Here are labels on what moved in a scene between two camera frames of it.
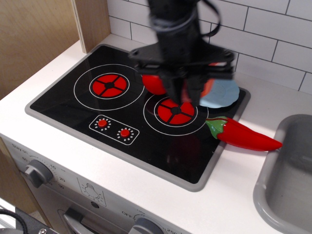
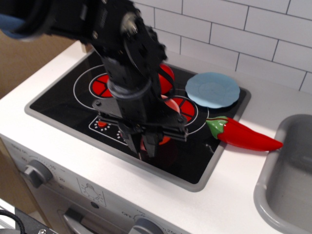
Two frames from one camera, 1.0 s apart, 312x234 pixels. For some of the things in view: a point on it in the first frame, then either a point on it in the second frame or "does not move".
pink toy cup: (186, 94) → (174, 106)
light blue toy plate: (224, 93) does not move
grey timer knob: (38, 173) does not move
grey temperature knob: (145, 225) does not move
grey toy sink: (282, 194) does not move
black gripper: (185, 53) → (145, 111)
